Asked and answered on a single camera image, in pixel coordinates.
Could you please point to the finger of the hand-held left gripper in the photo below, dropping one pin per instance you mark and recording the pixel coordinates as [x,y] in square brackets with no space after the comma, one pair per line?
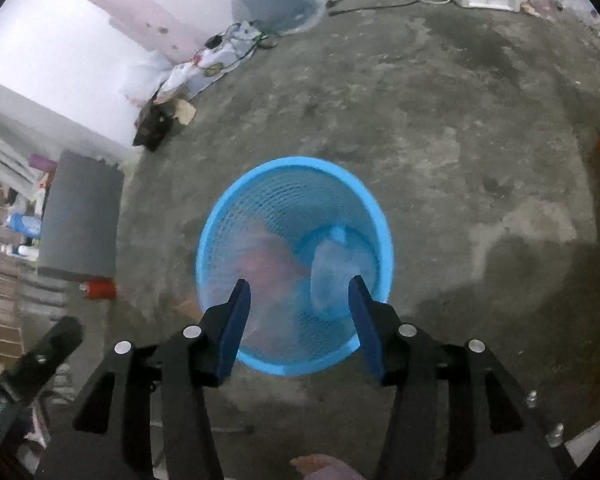
[55,345]

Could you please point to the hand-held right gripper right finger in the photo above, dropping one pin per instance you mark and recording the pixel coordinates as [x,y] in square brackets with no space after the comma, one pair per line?
[367,330]

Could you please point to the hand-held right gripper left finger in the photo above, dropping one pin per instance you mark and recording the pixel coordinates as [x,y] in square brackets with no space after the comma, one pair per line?
[232,332]

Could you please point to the blue mesh waste basket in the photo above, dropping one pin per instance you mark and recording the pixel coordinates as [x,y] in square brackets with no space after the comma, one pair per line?
[280,195]

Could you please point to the pinkish plastic bag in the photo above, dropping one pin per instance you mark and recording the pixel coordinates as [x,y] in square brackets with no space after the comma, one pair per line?
[265,270]

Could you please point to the red bottle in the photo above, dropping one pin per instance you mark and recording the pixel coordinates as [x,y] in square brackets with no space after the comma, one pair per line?
[102,289]

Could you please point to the small white bottle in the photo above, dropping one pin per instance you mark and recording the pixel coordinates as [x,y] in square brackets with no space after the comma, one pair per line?
[26,251]

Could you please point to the blue bottle white cap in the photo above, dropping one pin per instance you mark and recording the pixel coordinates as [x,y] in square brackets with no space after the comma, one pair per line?
[25,222]

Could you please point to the grey cabinet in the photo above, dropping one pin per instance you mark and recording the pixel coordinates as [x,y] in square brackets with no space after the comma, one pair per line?
[80,215]

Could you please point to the person's pink pants leg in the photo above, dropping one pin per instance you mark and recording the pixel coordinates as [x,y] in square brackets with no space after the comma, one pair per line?
[330,467]

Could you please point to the cardboard piece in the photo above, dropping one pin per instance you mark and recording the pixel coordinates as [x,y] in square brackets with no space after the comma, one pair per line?
[184,111]

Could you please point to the white plastic bag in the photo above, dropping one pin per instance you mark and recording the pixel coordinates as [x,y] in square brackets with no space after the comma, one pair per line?
[147,77]

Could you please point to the printed floor cloth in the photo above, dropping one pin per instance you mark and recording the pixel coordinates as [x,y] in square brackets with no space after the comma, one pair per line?
[215,57]

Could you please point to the black charger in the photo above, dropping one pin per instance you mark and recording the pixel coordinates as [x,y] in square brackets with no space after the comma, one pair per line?
[212,41]

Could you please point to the pink rolled mat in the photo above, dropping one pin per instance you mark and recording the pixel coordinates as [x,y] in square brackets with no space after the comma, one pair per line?
[140,15]

